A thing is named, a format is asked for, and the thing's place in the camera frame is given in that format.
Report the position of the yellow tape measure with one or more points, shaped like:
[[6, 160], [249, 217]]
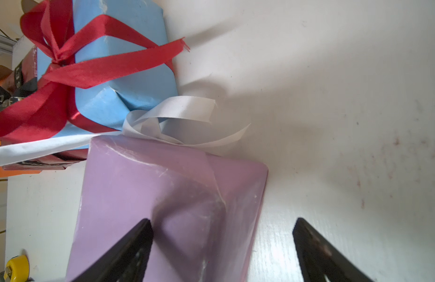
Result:
[[17, 269]]

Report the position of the blue gift box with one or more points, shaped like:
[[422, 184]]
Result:
[[57, 40]]

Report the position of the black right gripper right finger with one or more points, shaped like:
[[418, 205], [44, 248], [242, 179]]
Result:
[[319, 260]]

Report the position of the red satin ribbon bow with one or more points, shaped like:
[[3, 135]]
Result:
[[49, 25]]

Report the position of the white satin ribbon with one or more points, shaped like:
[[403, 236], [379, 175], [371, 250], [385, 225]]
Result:
[[155, 125]]

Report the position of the purple gift box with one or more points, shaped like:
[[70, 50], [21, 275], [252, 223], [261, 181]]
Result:
[[203, 209]]

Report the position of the dark red gift box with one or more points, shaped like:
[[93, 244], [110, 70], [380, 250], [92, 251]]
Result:
[[37, 115]]

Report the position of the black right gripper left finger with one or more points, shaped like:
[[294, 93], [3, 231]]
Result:
[[126, 261]]

